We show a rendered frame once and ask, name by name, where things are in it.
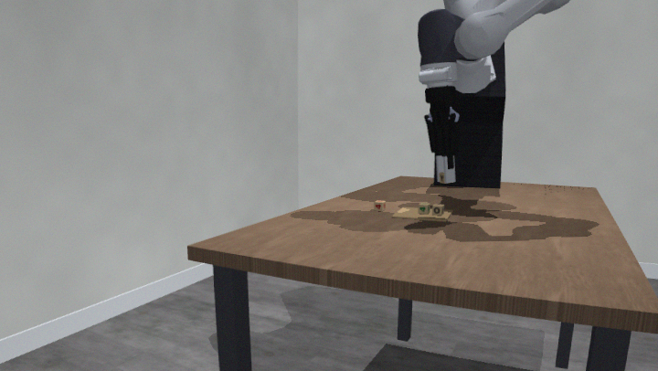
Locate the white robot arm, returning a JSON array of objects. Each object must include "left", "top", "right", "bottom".
[{"left": 418, "top": 0, "right": 570, "bottom": 93}]

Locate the tan flat mat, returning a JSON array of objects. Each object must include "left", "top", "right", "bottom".
[{"left": 392, "top": 207, "right": 453, "bottom": 221}]

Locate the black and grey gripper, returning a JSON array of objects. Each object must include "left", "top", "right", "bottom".
[{"left": 424, "top": 85, "right": 462, "bottom": 184}]

